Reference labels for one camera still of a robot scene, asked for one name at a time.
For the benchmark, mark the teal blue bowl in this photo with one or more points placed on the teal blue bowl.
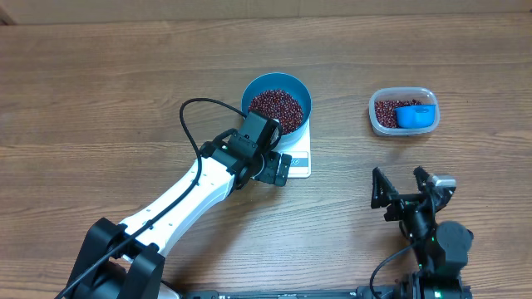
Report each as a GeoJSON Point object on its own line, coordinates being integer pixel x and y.
{"type": "Point", "coordinates": [274, 81]}

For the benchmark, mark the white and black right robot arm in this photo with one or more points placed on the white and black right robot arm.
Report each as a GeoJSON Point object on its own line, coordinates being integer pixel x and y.
{"type": "Point", "coordinates": [441, 249]}

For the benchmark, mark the red beans in bowl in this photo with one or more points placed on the red beans in bowl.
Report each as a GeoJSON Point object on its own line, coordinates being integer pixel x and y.
{"type": "Point", "coordinates": [281, 106]}

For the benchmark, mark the blue plastic measuring scoop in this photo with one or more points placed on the blue plastic measuring scoop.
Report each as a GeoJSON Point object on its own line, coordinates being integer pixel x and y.
{"type": "Point", "coordinates": [415, 116]}

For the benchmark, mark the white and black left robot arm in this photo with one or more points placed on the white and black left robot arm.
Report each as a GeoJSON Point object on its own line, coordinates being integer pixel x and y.
{"type": "Point", "coordinates": [126, 260]}

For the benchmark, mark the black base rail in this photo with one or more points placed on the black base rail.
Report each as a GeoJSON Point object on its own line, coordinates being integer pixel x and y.
{"type": "Point", "coordinates": [362, 292]}

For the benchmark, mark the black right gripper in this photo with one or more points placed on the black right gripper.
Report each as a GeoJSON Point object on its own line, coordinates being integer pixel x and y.
{"type": "Point", "coordinates": [387, 193]}

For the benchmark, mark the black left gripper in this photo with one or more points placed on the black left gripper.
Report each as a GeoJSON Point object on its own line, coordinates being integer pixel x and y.
{"type": "Point", "coordinates": [269, 175]}

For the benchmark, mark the clear plastic container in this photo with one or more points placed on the clear plastic container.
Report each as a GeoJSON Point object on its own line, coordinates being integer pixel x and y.
{"type": "Point", "coordinates": [403, 93]}

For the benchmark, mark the white digital kitchen scale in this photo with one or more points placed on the white digital kitchen scale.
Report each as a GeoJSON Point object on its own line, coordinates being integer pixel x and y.
{"type": "Point", "coordinates": [298, 145]}

